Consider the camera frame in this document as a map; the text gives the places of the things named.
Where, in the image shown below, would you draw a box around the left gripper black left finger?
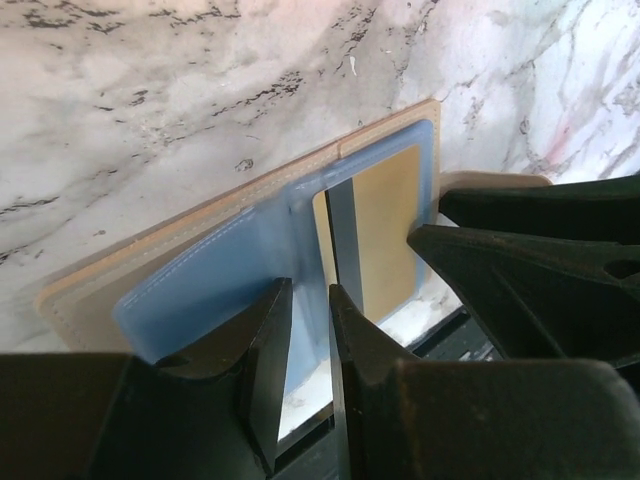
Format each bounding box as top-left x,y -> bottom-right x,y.
1,278 -> 293,479

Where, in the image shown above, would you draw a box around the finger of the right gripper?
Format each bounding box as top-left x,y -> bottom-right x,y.
439,175 -> 639,245
407,225 -> 639,368

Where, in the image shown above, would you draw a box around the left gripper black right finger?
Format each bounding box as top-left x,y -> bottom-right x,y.
329,285 -> 639,479

